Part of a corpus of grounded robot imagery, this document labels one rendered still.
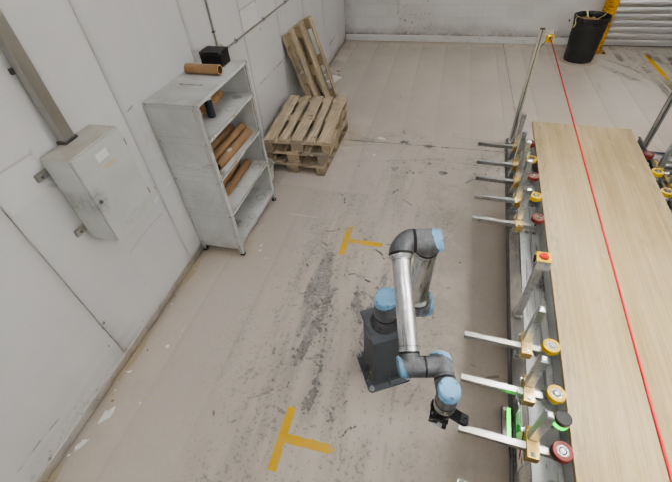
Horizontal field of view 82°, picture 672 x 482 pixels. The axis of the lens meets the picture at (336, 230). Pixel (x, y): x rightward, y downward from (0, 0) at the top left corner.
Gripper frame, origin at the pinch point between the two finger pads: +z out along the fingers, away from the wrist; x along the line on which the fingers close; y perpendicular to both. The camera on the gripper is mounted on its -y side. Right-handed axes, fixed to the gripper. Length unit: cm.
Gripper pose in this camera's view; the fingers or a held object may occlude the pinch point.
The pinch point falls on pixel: (442, 425)
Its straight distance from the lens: 204.0
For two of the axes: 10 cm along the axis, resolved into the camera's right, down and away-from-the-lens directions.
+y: -9.5, -1.6, 2.5
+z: 0.6, 7.3, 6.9
